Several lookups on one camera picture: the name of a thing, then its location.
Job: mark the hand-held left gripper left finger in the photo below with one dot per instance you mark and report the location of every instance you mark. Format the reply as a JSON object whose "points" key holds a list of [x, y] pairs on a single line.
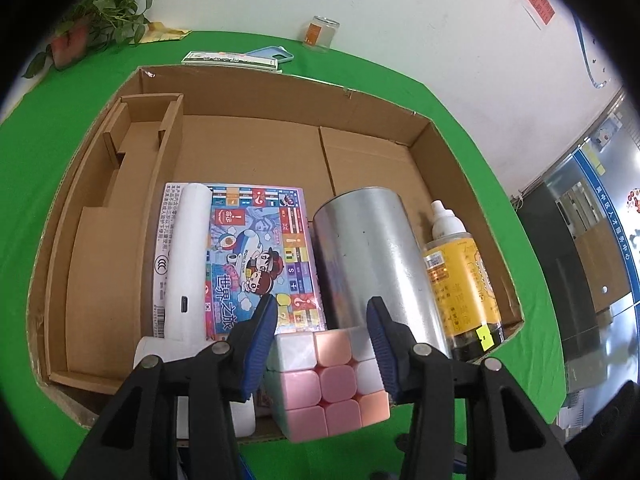
{"points": [[260, 345]]}

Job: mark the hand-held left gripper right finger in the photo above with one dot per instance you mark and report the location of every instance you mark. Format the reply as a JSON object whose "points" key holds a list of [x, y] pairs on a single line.
{"points": [[382, 350]]}

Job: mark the pastel puzzle cube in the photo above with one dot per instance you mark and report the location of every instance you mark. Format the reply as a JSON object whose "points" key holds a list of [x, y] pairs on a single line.
{"points": [[335, 385]]}

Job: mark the yellow bottle with white cap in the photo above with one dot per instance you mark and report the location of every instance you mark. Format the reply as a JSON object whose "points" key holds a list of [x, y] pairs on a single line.
{"points": [[460, 290]]}

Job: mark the silver metal tin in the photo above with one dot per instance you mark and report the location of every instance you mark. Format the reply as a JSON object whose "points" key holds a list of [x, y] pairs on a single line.
{"points": [[370, 250]]}

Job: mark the colourful board game box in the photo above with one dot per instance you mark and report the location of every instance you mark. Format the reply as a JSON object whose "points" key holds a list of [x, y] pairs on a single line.
{"points": [[250, 240]]}

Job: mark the white handheld fan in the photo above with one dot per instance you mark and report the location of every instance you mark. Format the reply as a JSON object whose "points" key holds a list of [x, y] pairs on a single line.
{"points": [[185, 260]]}

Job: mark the large cardboard box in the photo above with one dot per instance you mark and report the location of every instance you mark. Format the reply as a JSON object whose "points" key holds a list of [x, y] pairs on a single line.
{"points": [[350, 160]]}

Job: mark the glass door with blue stripe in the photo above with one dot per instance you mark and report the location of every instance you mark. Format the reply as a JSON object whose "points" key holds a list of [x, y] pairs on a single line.
{"points": [[590, 240]]}

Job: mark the blue phone case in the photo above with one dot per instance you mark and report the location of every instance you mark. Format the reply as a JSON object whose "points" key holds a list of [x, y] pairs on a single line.
{"points": [[275, 52]]}

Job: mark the glass jar with orange label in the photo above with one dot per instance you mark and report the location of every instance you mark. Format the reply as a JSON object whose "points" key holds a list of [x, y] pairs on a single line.
{"points": [[320, 35]]}

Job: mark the yellow envelope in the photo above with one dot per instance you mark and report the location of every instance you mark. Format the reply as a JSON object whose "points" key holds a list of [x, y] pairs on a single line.
{"points": [[160, 34]]}

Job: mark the small potted plant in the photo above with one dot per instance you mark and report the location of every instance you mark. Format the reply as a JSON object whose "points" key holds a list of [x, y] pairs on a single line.
{"points": [[100, 10]]}

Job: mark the blue wall decal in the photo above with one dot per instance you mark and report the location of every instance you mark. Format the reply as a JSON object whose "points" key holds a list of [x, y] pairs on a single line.
{"points": [[586, 60]]}

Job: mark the red wall notice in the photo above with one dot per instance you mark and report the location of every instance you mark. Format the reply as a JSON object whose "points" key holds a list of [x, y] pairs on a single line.
{"points": [[540, 2]]}

